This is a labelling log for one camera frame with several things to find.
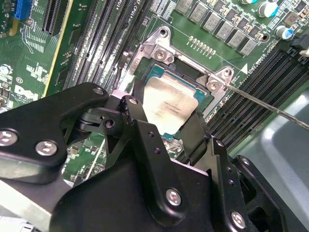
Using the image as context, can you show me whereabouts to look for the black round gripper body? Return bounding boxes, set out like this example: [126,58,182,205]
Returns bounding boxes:
[52,154,232,232]

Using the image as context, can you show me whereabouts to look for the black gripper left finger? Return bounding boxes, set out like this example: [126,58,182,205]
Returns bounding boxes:
[0,81,190,219]

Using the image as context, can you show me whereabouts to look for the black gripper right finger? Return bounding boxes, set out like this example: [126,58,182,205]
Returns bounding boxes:
[181,111,285,232]

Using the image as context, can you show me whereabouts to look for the metal socket cover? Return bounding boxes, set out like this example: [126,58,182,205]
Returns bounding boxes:
[110,72,137,99]

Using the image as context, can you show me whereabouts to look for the wire locking lever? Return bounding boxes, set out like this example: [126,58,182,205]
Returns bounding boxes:
[223,84,309,131]

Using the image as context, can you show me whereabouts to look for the silver CPU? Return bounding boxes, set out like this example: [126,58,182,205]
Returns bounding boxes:
[141,65,210,141]

